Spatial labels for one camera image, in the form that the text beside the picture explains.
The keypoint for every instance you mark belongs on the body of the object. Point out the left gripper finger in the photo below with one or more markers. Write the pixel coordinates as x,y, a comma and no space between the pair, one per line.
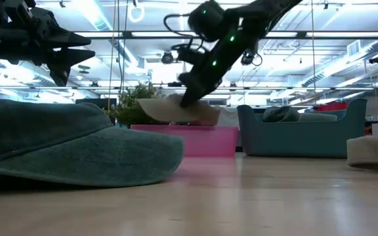
67,39
64,60

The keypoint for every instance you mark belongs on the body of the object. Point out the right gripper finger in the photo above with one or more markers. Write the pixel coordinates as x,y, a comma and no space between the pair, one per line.
190,96

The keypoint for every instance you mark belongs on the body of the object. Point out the teal denim cap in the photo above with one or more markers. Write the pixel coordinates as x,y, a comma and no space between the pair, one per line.
77,147

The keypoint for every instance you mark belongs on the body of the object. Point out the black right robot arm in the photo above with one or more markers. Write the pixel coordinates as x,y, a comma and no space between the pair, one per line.
267,10

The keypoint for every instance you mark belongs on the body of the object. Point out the pink plastic bin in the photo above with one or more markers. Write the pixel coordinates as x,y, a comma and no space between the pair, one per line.
189,141

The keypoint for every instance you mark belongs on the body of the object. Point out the small green potted plant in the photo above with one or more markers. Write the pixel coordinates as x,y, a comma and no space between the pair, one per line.
130,105

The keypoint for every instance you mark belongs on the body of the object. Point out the grey-green cap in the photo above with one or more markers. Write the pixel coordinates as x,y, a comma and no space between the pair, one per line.
279,114

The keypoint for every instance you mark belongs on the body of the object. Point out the teal plastic bin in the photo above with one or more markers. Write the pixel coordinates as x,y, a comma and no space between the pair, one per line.
300,139

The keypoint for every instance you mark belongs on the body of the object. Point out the red background seat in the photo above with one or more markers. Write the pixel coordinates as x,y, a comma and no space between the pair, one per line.
333,106

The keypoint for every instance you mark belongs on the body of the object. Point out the black overhead rail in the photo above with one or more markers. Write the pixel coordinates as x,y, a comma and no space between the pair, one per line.
274,34

